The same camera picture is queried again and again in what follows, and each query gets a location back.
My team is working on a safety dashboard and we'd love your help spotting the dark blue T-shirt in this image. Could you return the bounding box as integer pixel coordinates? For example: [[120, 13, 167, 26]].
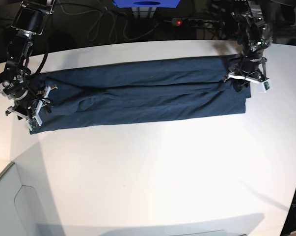
[[32, 56, 251, 134]]

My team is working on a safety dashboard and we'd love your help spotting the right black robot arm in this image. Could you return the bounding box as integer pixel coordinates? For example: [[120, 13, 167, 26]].
[[0, 0, 57, 130]]

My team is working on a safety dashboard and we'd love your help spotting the black power strip red switch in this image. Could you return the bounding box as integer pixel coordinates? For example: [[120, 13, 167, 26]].
[[171, 18, 223, 29]]

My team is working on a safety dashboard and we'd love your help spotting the grey looped cable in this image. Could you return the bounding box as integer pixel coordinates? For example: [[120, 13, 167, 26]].
[[86, 9, 161, 41]]

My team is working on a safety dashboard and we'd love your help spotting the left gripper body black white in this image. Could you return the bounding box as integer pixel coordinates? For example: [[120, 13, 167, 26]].
[[223, 58, 271, 93]]

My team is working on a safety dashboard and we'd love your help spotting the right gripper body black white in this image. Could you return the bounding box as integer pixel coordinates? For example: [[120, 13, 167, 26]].
[[0, 72, 57, 131]]

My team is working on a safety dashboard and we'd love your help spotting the aluminium stand post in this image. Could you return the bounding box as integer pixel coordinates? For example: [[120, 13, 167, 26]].
[[131, 7, 157, 19]]

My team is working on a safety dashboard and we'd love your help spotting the grey plastic bin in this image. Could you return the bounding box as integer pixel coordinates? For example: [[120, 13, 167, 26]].
[[0, 161, 65, 236]]

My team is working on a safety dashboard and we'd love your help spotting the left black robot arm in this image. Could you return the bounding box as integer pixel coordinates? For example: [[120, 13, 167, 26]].
[[223, 0, 272, 93]]

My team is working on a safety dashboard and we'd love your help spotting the blue box on stand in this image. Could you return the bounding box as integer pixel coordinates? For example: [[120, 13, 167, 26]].
[[112, 0, 180, 8]]

